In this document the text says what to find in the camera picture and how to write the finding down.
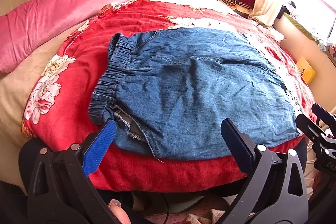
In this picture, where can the beige bed sheet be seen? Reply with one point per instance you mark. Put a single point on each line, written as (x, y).
(15, 90)

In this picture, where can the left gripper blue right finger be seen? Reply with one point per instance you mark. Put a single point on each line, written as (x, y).
(240, 146)

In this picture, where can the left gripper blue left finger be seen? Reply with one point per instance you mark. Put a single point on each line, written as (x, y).
(97, 147)

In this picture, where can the red floral blanket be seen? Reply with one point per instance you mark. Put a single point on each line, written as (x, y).
(57, 108)

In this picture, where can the left hand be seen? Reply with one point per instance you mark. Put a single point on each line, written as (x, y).
(121, 215)

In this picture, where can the yellow box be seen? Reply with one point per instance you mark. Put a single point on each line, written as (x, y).
(305, 70)

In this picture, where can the blue denim pants lace hem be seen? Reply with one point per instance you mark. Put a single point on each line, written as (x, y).
(170, 90)

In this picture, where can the pink rolled quilt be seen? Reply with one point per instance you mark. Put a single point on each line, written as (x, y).
(35, 22)

